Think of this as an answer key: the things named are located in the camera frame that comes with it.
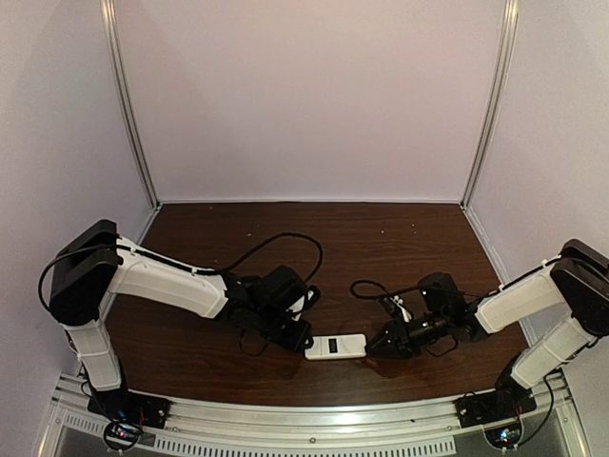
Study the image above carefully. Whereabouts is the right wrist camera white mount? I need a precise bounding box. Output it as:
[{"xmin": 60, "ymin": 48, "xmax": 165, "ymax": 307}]
[{"xmin": 379, "ymin": 271, "xmax": 461, "ymax": 329}]

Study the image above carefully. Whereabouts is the right aluminium frame post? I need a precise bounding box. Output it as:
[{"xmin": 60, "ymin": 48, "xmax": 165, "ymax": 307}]
[{"xmin": 461, "ymin": 0, "xmax": 520, "ymax": 211}]

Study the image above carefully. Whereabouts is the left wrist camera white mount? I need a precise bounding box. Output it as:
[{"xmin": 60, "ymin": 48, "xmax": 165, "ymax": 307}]
[{"xmin": 263, "ymin": 266, "xmax": 321, "ymax": 321}]

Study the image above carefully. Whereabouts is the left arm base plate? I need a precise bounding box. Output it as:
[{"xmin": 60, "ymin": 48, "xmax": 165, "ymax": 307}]
[{"xmin": 88, "ymin": 389, "xmax": 171, "ymax": 429}]

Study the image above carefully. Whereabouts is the white remote control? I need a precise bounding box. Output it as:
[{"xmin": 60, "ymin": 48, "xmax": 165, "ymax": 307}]
[{"xmin": 304, "ymin": 333, "xmax": 366, "ymax": 361}]

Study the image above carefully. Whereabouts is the left aluminium frame post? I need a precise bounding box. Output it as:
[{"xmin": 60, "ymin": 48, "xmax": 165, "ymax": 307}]
[{"xmin": 100, "ymin": 0, "xmax": 160, "ymax": 209}]

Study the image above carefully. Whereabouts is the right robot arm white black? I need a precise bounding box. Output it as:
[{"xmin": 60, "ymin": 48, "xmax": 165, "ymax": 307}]
[{"xmin": 365, "ymin": 239, "xmax": 608, "ymax": 414}]

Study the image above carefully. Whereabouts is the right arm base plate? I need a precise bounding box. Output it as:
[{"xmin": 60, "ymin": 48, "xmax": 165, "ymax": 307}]
[{"xmin": 453, "ymin": 388, "xmax": 537, "ymax": 428}]

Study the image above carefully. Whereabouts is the front aluminium rail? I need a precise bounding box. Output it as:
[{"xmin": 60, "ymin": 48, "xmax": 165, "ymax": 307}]
[{"xmin": 33, "ymin": 373, "xmax": 592, "ymax": 456}]

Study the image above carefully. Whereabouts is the aluminium frame post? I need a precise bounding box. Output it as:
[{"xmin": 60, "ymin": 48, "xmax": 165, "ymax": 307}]
[
  {"xmin": 461, "ymin": 0, "xmax": 520, "ymax": 211},
  {"xmin": 100, "ymin": 0, "xmax": 160, "ymax": 209}
]

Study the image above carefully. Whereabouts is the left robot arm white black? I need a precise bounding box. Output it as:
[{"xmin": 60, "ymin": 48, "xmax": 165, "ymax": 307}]
[{"xmin": 40, "ymin": 219, "xmax": 320, "ymax": 418}]

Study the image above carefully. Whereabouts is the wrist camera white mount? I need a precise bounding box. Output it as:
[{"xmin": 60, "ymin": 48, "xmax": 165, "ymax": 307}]
[
  {"xmin": 263, "ymin": 266, "xmax": 321, "ymax": 321},
  {"xmin": 379, "ymin": 271, "xmax": 461, "ymax": 329}
]

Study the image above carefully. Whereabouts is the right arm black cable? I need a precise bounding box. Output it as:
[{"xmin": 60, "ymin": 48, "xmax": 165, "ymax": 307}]
[{"xmin": 349, "ymin": 256, "xmax": 562, "ymax": 306}]

